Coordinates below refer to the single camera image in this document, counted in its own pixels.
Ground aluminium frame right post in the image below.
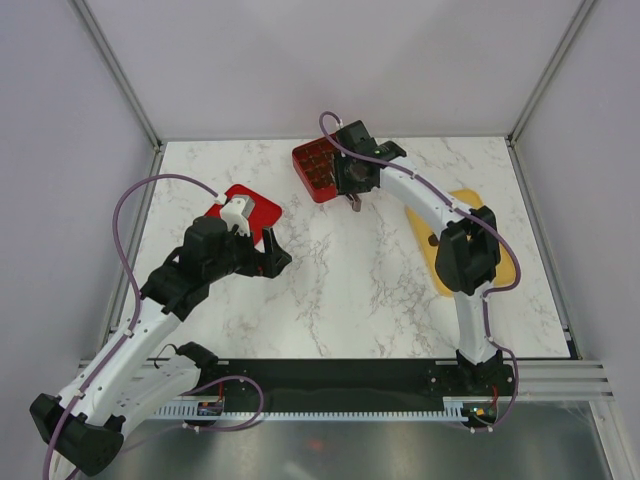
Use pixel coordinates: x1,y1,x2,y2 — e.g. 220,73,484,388
505,0,601,147

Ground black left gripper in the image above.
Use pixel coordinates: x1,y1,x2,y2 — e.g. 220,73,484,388
205,223,291,283

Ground aluminium front rail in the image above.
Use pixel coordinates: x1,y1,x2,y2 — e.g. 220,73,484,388
514,360,615,401

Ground red compartment chocolate box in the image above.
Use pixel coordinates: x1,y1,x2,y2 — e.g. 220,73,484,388
292,138,339,204

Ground yellow tray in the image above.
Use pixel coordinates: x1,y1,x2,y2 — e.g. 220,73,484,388
405,188,516,298

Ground aluminium frame left post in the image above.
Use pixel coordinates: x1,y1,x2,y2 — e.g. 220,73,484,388
69,0,166,151

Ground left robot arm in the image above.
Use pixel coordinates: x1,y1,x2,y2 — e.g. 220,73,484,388
29,215,292,478

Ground aluminium frame post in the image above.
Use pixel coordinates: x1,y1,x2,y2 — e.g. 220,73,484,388
69,0,166,151
505,0,601,147

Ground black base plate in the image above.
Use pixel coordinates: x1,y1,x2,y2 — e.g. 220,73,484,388
199,359,515,412

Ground red box lid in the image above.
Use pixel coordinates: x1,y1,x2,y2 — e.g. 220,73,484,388
205,184,283,247

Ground white slotted cable duct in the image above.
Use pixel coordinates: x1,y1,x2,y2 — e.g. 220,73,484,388
150,398,496,422

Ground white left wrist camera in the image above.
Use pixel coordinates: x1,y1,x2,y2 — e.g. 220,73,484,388
219,195,255,232

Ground metal tongs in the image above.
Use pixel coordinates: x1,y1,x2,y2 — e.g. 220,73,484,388
348,194,362,213

